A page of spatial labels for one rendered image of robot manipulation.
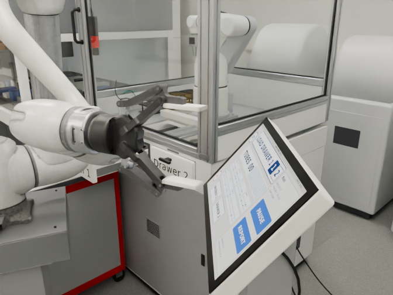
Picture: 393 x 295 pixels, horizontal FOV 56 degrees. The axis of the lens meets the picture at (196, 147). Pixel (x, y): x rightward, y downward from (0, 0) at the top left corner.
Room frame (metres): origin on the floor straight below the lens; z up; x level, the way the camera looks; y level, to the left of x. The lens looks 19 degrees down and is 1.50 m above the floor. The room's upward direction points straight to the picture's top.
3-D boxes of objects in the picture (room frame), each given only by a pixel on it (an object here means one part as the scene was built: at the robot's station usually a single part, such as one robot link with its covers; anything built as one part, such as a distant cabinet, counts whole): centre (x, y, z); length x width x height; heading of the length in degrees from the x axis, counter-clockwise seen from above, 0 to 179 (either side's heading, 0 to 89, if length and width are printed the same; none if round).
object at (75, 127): (0.69, 0.21, 1.29); 0.09 x 0.06 x 0.09; 156
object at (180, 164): (1.52, 0.11, 0.87); 0.29 x 0.02 x 0.11; 44
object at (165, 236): (2.05, -0.05, 0.40); 1.03 x 0.95 x 0.80; 44
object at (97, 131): (0.66, 0.14, 1.29); 0.09 x 0.07 x 0.08; 66
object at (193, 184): (0.60, 0.02, 1.22); 0.07 x 0.03 x 0.01; 66
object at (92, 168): (1.56, 0.54, 0.87); 0.29 x 0.02 x 0.11; 44
